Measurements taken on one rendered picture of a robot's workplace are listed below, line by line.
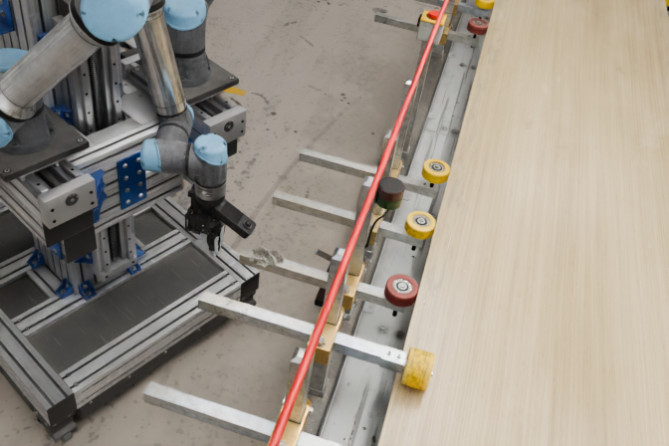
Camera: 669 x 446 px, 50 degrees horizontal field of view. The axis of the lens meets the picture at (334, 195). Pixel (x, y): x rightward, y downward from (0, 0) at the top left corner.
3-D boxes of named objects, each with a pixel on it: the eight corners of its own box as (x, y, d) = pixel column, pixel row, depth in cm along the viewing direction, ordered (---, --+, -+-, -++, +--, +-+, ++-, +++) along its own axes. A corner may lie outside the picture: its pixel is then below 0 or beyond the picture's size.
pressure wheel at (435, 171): (426, 206, 213) (435, 176, 206) (410, 190, 218) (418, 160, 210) (447, 199, 217) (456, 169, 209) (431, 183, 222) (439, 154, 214)
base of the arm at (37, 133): (-22, 132, 175) (-30, 99, 169) (36, 111, 185) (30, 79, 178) (10, 162, 169) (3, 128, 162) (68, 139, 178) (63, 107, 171)
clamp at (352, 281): (331, 305, 177) (334, 291, 173) (345, 268, 187) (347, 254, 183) (352, 312, 176) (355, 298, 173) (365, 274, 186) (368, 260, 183)
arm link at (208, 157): (192, 128, 164) (230, 132, 165) (193, 166, 171) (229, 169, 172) (187, 149, 158) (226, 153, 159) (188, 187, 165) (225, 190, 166)
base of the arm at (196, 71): (146, 70, 205) (145, 39, 199) (189, 54, 215) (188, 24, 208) (179, 94, 199) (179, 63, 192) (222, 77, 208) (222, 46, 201)
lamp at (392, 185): (361, 256, 172) (375, 188, 158) (366, 241, 176) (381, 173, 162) (384, 263, 171) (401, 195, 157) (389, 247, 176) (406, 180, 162)
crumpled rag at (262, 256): (245, 262, 178) (245, 256, 177) (254, 244, 183) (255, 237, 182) (278, 272, 177) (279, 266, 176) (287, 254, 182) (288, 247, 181)
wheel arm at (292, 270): (238, 265, 182) (238, 254, 180) (243, 256, 185) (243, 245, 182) (402, 316, 177) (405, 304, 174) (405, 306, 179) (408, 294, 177)
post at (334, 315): (307, 393, 172) (332, 255, 140) (312, 381, 174) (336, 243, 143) (321, 397, 171) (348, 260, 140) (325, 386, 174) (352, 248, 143)
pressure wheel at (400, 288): (375, 322, 177) (383, 291, 170) (382, 299, 183) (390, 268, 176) (406, 331, 176) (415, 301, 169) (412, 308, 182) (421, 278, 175)
